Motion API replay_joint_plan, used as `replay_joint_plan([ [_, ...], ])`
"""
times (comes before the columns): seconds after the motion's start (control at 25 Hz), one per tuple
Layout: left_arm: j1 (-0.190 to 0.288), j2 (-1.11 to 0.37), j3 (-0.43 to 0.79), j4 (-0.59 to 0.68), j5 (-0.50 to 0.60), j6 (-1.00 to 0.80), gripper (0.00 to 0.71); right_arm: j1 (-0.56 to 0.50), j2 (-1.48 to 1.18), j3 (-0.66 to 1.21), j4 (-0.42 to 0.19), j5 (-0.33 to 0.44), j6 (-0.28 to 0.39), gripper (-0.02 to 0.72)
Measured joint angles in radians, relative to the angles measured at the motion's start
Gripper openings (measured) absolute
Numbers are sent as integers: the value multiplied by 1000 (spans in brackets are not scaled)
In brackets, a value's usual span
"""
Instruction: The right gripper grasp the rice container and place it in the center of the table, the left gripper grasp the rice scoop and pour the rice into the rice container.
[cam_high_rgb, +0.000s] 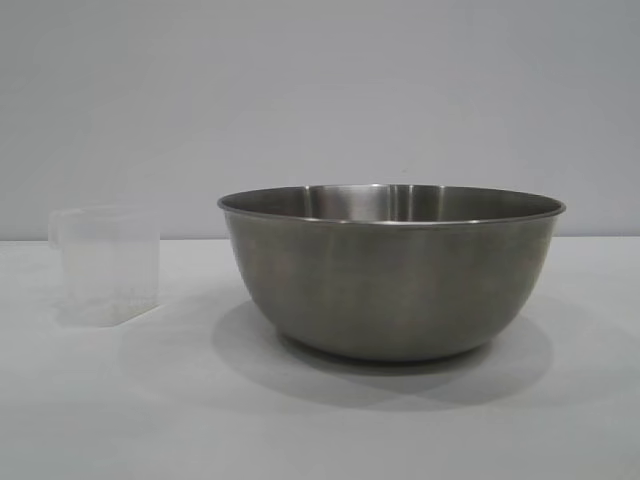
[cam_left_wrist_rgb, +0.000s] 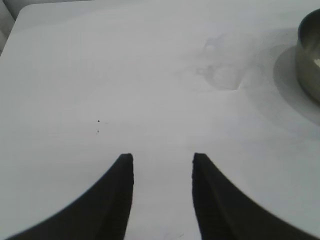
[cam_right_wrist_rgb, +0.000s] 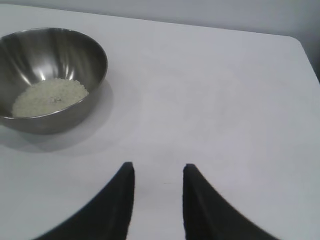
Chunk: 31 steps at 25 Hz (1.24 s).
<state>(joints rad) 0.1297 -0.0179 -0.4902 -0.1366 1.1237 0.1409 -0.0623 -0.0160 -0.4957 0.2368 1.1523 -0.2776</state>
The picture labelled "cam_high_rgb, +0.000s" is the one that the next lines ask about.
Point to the stainless steel mixing bowl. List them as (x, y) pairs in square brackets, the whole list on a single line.
[(390, 280)]

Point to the clear plastic measuring cup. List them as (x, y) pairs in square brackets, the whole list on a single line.
[(110, 260)]

